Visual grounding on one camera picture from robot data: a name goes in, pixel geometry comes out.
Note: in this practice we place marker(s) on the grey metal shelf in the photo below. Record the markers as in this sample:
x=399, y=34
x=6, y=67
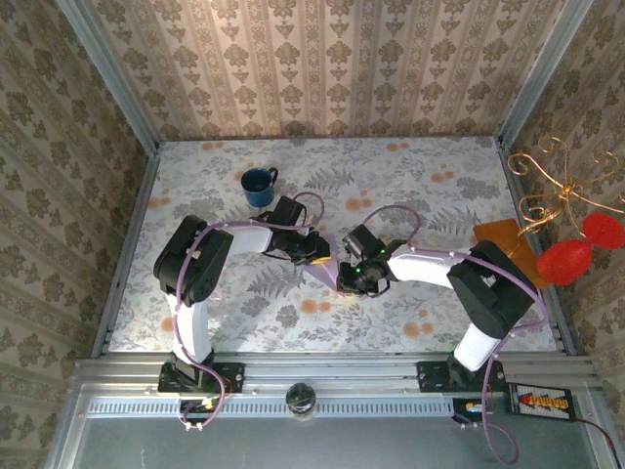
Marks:
x=342, y=444

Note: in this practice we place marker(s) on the aluminium front rail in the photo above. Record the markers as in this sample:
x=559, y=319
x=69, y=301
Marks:
x=332, y=371

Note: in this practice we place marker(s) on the dark blue mug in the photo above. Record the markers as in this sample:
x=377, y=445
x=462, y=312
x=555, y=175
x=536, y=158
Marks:
x=258, y=188

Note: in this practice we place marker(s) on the small red ornament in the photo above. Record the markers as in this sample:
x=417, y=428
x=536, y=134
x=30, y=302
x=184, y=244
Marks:
x=605, y=230

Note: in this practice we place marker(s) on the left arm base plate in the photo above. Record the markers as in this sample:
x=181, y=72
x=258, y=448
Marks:
x=229, y=376

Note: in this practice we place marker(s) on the large red ornament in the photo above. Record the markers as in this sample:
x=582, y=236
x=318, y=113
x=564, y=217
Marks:
x=566, y=261

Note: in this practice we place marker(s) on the aluminium frame post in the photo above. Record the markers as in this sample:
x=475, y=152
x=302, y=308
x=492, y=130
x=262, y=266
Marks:
x=542, y=73
x=111, y=73

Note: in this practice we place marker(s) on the black power connector board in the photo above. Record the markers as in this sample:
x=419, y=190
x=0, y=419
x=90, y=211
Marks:
x=539, y=401

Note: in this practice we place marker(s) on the small black connector board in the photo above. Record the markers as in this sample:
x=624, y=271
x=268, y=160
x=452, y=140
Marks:
x=197, y=408
x=469, y=408

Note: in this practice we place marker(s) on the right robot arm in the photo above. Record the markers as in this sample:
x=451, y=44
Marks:
x=493, y=293

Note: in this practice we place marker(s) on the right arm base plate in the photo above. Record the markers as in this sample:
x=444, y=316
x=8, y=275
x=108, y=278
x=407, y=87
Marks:
x=434, y=378

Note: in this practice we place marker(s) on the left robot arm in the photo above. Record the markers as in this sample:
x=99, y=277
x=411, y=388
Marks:
x=190, y=264

